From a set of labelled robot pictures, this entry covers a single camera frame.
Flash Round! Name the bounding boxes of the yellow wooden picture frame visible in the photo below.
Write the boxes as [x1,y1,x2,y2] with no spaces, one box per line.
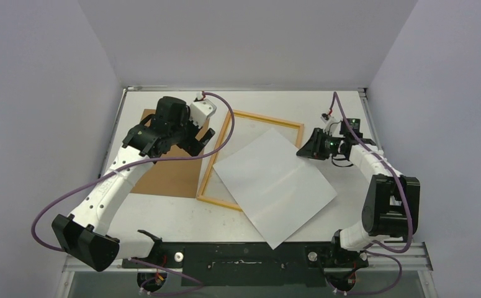
[196,110,304,211]

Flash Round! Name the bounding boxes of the printed building photo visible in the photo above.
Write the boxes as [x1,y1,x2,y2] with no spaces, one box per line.
[213,129,338,250]

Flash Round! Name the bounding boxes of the clear glass sheet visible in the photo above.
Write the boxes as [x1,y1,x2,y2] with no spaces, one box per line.
[199,117,304,204]

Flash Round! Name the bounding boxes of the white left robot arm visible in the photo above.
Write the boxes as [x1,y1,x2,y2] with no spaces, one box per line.
[52,93,217,272]

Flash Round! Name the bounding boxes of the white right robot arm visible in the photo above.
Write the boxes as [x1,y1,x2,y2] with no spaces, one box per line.
[297,117,420,266]

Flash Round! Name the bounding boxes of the brown cardboard backing board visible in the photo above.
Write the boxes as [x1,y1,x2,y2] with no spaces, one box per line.
[131,109,209,197]

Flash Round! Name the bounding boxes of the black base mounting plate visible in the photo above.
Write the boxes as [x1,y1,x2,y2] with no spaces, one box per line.
[122,242,369,287]

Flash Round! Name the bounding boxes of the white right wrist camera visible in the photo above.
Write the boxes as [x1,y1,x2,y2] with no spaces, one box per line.
[321,113,341,135]

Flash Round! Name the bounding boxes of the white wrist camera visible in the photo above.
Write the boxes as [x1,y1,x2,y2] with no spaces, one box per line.
[189,92,217,129]
[321,113,341,135]

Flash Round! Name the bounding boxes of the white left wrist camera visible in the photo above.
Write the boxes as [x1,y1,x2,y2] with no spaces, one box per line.
[189,92,217,129]

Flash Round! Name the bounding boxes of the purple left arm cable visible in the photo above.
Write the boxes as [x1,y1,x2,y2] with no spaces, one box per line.
[31,91,236,298]

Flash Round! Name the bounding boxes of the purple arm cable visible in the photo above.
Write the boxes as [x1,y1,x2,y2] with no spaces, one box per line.
[332,91,414,296]
[31,91,236,298]

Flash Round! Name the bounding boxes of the aluminium front rail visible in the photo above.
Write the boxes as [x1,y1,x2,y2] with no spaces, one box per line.
[62,242,433,273]

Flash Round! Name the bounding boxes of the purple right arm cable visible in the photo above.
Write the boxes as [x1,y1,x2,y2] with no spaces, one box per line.
[332,91,414,296]

